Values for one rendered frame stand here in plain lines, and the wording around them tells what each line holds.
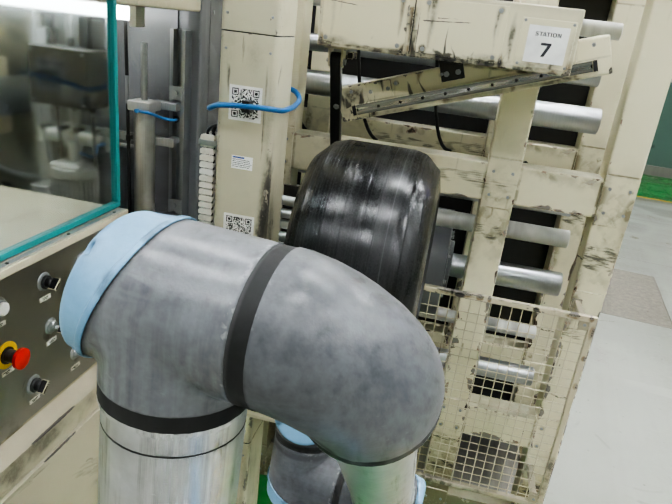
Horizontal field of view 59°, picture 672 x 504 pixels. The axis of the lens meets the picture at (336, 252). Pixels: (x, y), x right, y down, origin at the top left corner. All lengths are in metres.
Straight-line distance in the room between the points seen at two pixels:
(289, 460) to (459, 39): 1.02
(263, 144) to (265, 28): 0.24
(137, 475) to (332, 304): 0.19
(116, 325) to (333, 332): 0.14
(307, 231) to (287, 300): 0.83
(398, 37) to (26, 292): 0.98
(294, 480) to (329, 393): 0.57
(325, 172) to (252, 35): 0.32
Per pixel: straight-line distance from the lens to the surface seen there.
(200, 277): 0.39
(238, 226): 1.41
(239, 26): 1.34
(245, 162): 1.37
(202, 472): 0.47
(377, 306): 0.39
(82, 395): 1.42
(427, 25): 1.51
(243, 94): 1.35
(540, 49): 1.51
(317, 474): 0.93
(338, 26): 1.55
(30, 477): 1.34
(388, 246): 1.16
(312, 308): 0.36
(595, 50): 1.67
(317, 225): 1.19
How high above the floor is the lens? 1.70
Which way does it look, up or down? 21 degrees down
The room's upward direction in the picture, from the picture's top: 7 degrees clockwise
